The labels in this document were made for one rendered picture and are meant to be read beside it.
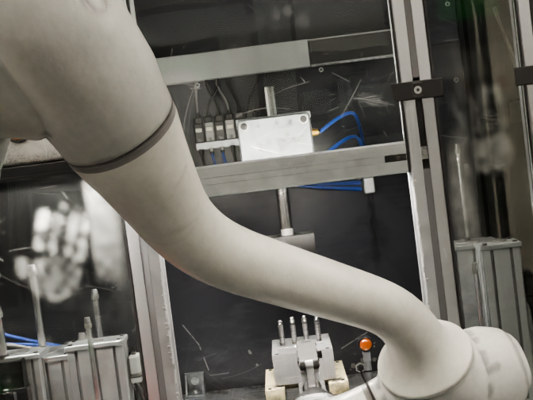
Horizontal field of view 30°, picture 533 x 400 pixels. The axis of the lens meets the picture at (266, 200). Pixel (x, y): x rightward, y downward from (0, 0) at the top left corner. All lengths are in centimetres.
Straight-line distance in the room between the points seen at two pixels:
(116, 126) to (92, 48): 6
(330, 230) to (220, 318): 26
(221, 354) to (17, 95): 119
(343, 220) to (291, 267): 95
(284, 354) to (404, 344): 58
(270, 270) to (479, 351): 28
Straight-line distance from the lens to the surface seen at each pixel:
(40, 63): 73
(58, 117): 76
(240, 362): 189
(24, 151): 145
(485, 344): 108
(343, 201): 185
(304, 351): 132
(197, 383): 190
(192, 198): 83
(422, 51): 144
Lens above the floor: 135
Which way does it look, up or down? 3 degrees down
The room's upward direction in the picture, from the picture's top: 7 degrees counter-clockwise
